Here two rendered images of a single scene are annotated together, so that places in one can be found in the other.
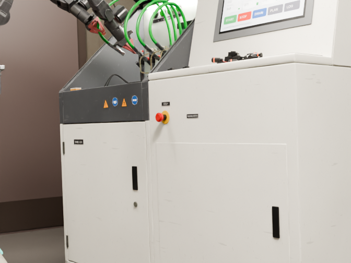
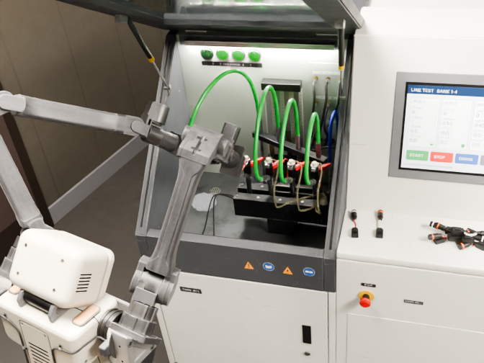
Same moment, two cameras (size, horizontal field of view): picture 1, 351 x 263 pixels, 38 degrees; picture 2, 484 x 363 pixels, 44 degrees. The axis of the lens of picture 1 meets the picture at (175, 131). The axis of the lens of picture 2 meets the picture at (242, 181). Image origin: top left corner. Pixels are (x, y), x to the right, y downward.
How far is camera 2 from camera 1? 2.10 m
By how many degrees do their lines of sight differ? 44
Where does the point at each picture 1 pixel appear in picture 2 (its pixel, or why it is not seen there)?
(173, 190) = (373, 351)
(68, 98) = not seen: hidden behind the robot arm
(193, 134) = (412, 315)
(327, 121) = not seen: outside the picture
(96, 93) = (227, 252)
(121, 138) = (281, 299)
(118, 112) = (276, 277)
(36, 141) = not seen: outside the picture
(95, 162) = (228, 312)
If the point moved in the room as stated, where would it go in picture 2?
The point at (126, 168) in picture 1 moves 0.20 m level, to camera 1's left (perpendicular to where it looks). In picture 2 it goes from (291, 325) to (244, 351)
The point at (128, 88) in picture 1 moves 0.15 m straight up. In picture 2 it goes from (296, 258) to (294, 225)
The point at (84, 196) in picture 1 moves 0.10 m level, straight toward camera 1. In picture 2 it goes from (207, 336) to (224, 351)
